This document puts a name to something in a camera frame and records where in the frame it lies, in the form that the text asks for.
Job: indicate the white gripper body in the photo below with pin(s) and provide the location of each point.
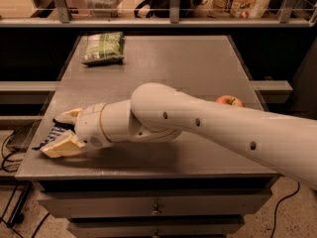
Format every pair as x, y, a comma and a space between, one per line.
89, 125

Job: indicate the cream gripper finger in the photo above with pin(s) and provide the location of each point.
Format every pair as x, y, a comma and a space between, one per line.
69, 117
64, 144

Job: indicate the dark blue rxbar wrapper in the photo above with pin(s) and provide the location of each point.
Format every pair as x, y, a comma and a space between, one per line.
57, 129

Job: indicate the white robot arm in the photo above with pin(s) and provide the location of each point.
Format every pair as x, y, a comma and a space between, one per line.
159, 113

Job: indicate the green jalapeno chip bag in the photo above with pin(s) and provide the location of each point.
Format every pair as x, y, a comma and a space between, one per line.
104, 48

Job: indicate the black bag background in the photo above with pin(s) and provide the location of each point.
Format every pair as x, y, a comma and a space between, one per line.
161, 8

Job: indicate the lower drawer front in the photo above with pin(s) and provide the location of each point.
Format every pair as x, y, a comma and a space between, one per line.
157, 227

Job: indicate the drawer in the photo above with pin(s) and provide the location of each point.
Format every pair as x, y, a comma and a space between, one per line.
157, 227
152, 203

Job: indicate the grey drawer cabinet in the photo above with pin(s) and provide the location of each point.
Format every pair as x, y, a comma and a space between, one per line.
203, 66

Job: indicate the upper drawer front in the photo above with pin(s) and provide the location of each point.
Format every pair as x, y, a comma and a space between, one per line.
152, 203

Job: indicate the clear plastic container background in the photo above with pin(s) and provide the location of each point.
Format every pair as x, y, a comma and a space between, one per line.
103, 8

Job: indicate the red apple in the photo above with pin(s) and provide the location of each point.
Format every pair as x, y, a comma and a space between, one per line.
229, 100

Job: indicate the grey metal shelf rail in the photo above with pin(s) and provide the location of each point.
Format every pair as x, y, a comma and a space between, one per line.
75, 14

